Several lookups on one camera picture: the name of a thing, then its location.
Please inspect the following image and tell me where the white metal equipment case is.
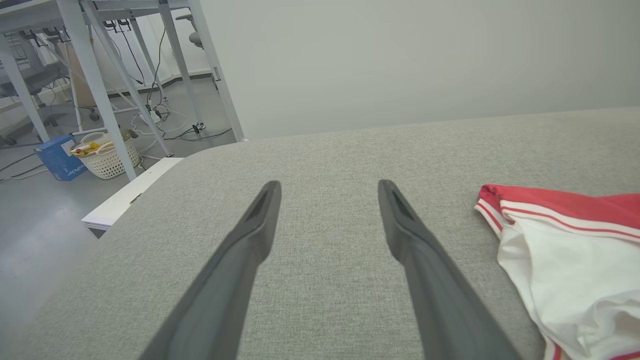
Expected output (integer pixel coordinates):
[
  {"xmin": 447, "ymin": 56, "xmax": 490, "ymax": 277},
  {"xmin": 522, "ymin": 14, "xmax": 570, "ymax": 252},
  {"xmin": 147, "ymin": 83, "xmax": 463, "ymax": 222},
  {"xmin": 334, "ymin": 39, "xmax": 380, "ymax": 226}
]
[{"xmin": 81, "ymin": 157, "xmax": 185, "ymax": 232}]

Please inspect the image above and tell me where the white metal desk frame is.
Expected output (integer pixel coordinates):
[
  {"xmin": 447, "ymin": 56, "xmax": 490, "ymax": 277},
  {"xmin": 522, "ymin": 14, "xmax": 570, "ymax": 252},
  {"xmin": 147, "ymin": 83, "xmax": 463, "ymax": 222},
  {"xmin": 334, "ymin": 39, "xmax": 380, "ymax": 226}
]
[{"xmin": 0, "ymin": 0, "xmax": 246, "ymax": 182}]

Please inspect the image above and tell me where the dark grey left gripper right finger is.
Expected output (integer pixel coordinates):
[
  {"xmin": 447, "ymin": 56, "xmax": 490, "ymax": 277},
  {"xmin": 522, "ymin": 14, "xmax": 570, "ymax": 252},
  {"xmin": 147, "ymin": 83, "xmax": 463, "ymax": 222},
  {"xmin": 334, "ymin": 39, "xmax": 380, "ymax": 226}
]
[{"xmin": 377, "ymin": 179, "xmax": 523, "ymax": 360}]

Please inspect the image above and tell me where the blue cardboard box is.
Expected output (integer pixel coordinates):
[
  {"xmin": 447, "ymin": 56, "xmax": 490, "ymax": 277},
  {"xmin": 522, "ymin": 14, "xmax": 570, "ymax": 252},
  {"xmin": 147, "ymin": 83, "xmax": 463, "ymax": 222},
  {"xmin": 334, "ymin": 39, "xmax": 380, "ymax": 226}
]
[{"xmin": 34, "ymin": 135, "xmax": 89, "ymax": 182}]

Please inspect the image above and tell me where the black floor cable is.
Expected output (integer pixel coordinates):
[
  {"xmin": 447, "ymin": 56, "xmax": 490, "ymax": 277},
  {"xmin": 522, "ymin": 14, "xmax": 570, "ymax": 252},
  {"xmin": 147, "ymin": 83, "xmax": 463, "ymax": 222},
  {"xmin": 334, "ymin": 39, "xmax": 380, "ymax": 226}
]
[{"xmin": 164, "ymin": 127, "xmax": 234, "ymax": 142}]

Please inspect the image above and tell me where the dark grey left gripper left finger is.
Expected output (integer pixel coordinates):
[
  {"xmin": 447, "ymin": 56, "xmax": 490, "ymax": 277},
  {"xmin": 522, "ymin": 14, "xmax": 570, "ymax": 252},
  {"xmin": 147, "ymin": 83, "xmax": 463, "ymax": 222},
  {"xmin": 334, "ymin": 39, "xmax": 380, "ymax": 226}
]
[{"xmin": 137, "ymin": 180, "xmax": 282, "ymax": 360}]

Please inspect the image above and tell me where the brown cardboard panel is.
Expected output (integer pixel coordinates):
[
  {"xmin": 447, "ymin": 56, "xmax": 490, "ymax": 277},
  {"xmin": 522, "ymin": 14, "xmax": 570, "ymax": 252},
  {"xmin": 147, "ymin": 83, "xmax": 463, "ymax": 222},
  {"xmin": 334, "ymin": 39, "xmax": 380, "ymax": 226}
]
[{"xmin": 64, "ymin": 42, "xmax": 101, "ymax": 108}]

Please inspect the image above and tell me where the white floor cable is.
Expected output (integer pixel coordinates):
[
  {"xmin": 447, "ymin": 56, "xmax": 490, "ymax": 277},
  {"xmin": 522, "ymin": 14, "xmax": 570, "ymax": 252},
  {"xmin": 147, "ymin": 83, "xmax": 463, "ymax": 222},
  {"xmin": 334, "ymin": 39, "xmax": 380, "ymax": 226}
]
[{"xmin": 131, "ymin": 102, "xmax": 191, "ymax": 137}]

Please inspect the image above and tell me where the yellow item in basket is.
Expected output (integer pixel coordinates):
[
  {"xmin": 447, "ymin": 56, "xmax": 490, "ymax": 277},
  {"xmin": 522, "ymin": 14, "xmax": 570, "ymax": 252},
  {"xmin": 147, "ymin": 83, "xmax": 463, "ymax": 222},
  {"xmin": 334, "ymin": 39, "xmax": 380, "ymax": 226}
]
[{"xmin": 71, "ymin": 141, "xmax": 102, "ymax": 156}]

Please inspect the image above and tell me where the grey office chair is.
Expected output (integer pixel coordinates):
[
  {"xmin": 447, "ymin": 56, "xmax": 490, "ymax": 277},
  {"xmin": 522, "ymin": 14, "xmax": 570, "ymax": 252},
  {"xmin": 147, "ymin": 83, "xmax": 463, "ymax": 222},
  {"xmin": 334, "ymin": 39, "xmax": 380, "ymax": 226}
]
[{"xmin": 0, "ymin": 36, "xmax": 71, "ymax": 149}]

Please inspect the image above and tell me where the white plastic laundry basket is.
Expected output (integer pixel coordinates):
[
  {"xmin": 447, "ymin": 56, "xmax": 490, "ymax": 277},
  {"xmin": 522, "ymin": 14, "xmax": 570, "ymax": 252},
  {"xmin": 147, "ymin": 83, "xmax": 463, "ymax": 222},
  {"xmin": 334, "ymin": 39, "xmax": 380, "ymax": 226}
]
[{"xmin": 72, "ymin": 131, "xmax": 141, "ymax": 180}]

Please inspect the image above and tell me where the red and white basketball jersey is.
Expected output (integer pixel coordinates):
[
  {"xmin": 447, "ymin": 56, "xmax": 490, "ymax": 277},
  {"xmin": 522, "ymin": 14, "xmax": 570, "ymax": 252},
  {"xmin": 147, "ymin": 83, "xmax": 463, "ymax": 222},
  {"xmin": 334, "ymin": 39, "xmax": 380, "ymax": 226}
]
[{"xmin": 474, "ymin": 184, "xmax": 640, "ymax": 360}]

